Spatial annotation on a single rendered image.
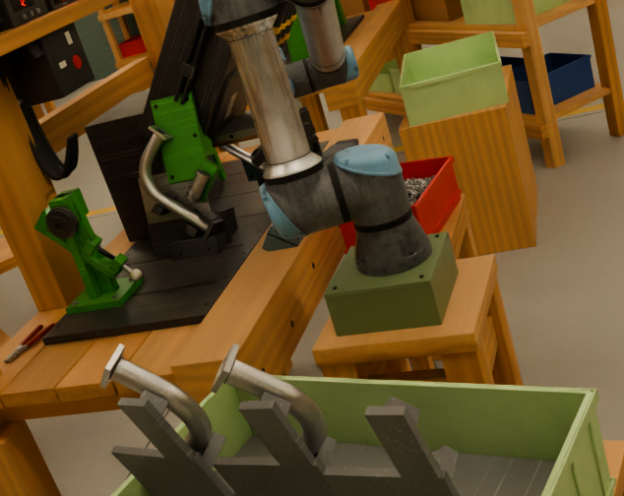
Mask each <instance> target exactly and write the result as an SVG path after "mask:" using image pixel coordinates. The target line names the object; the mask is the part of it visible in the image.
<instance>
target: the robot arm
mask: <svg viewBox="0 0 624 496"><path fill-rule="evenodd" d="M198 1H199V6H200V10H201V13H202V18H203V21H204V24H205V25H206V26H210V27H211V26H212V25H214V27H215V30H216V34H217V35H218V36H220V37H222V38H224V39H226V41H227V42H228V45H229V48H230V51H231V54H232V57H233V60H234V63H235V66H236V70H237V73H238V76H239V79H240V82H241V85H242V88H243V90H244V93H245V96H246V100H247V103H248V106H249V109H250V112H251V115H252V118H253V121H254V124H255V127H256V131H257V134H258V137H259V140H260V143H261V145H260V146H259V147H258V148H257V149H256V150H254V151H253V153H252V154H250V158H251V162H252V163H253V164H254V165H256V166H257V167H260V166H261V165H262V164H263V163H264V162H265V161H266V162H267V168H266V170H265V172H264V174H263V178H264V181H265V183H264V184H262V185H261V186H260V188H259V191H260V194H261V198H262V200H263V202H264V205H265V208H266V210H267V212H268V214H269V217H270V219H271V221H272V223H273V225H274V226H275V228H276V230H277V231H278V233H279V234H280V236H281V237H283V238H285V239H292V238H296V237H300V236H308V234H311V233H314V232H317V231H321V230H324V229H327V228H330V227H334V226H337V225H340V224H344V223H347V222H350V221H353V225H354V228H355V232H356V233H355V263H356V266H357V268H358V270H359V272H360V273H362V274H363V275H365V276H369V277H386V276H392V275H396V274H400V273H403V272H406V271H408V270H411V269H413V268H415V267H417V266H418V265H420V264H422V263H423V262H424V261H426V260H427V259H428V258H429V256H430V255H431V253H432V246H431V243H430V239H429V237H428V236H427V234H426V233H425V231H424V230H423V228H422V227H421V225H420V224H419V222H418V221H417V219H416V218H415V216H414V215H413V212H412V208H411V205H410V201H409V197H408V194H407V190H406V185H405V181H404V177H403V174H402V172H403V169H402V167H401V166H400V164H399V161H398V158H397V155H396V153H395V151H394V150H393V149H392V148H390V147H388V146H385V145H378V144H369V145H360V146H354V147H350V148H347V149H344V150H343V151H339V152H338V153H336V154H335V156H334V163H332V164H328V165H325V166H324V164H323V162H322V158H321V155H323V154H322V151H321V148H320V144H319V141H318V140H319V138H318V137H317V135H316V131H315V128H314V126H313V124H312V121H311V118H310V114H309V111H308V109H307V107H306V106H303V107H300V103H299V100H298V98H299V97H301V96H304V95H307V94H311V93H314V92H317V91H320V90H324V89H327V88H330V87H334V86H337V85H343V84H345V83H346V82H349V81H352V80H355V79H357V78H358V76H359V70H358V66H357V62H356V59H355V56H354V53H353V50H352V48H351V46H343V38H342V33H341V28H340V23H339V19H338V14H337V9H336V4H335V0H289V1H290V2H291V3H293V4H294V5H295V9H296V12H297V16H298V19H299V23H300V25H301V29H302V32H303V36H304V39H305V43H306V46H307V50H308V53H309V58H305V59H302V60H299V61H296V62H293V63H289V64H287V63H286V58H285V57H284V55H283V52H282V49H281V48H280V47H279V46H278V42H277V39H276V36H275V33H274V29H273V24H274V22H275V20H276V18H277V16H278V13H277V10H276V7H275V5H277V4H279V3H282V2H285V1H287V0H198Z"/></svg>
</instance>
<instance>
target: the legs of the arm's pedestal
mask: <svg viewBox="0 0 624 496"><path fill-rule="evenodd" d="M440 355H441V359H442V363H443V366H444V368H436V369H425V370H414V371H411V367H410V364H409V360H408V358H401V359H391V360H381V361H371V362H361V363H351V364H341V365H331V366H321V369H322V372H323V375H324V377H329V378H351V379H375V380H398V381H421V382H444V383H468V384H490V385H514V386H523V381H522V377H521V373H520V369H519V365H518V360H517V356H516V352H515V349H514V345H513V341H512V336H511V332H510V328H509V324H508V320H507V316H506V312H505V307H504V303H503V299H502V295H501V291H500V287H499V283H498V278H497V277H496V281H495V285H494V289H493V293H492V297H491V301H490V305H489V309H488V313H487V317H486V321H485V326H484V330H483V334H482V338H481V342H480V346H479V350H478V351H471V352H460V353H450V354H440Z"/></svg>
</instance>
